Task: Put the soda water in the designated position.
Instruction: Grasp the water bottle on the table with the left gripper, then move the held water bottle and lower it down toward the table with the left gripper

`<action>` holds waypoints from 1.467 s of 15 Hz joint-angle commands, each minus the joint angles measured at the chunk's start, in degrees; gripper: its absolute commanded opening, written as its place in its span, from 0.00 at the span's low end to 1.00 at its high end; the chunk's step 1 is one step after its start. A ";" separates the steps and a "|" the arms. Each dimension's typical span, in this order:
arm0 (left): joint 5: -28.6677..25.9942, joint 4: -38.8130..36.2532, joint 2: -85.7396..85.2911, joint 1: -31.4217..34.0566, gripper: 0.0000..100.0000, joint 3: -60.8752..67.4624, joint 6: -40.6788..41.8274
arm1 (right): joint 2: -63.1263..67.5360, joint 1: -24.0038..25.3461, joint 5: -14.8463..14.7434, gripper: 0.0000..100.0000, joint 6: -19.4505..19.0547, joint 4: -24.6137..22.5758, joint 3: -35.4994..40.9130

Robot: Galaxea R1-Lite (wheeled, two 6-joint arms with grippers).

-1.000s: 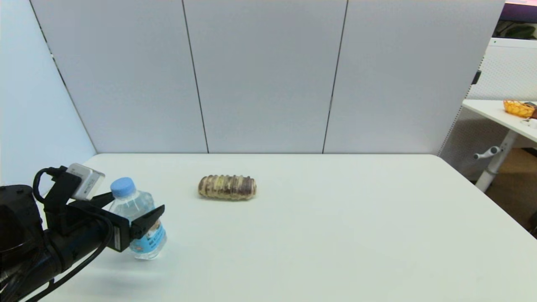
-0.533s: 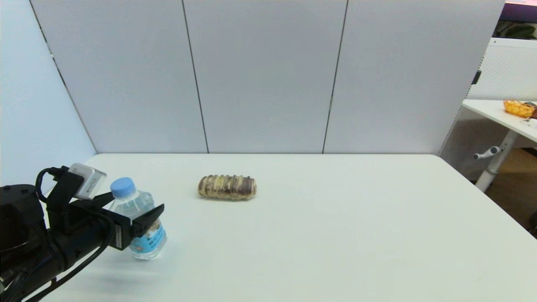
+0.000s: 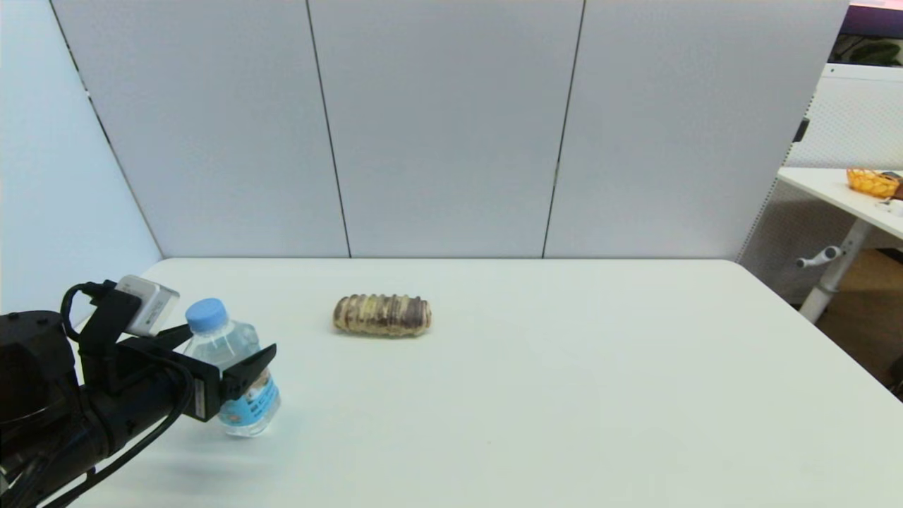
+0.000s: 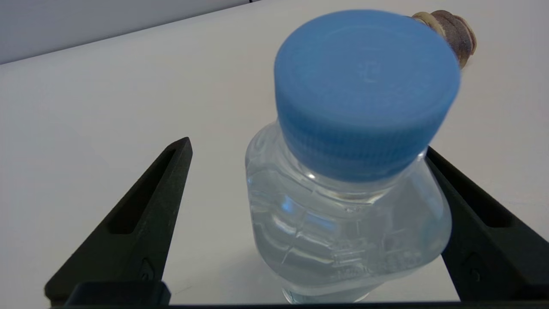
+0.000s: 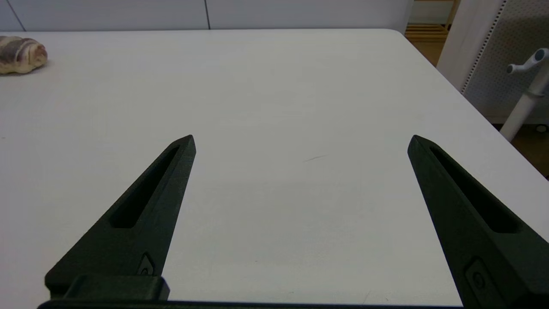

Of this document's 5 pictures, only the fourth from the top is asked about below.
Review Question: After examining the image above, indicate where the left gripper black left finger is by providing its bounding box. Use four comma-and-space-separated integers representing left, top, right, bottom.
44, 137, 193, 306

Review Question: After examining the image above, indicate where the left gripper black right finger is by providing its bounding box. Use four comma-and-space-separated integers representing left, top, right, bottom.
424, 146, 549, 301

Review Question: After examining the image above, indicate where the clear soda water bottle blue cap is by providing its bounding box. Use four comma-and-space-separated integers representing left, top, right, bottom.
245, 9, 462, 305

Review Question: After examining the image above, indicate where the brown striped bread roll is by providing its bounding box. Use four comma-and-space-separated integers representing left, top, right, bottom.
412, 10, 477, 70

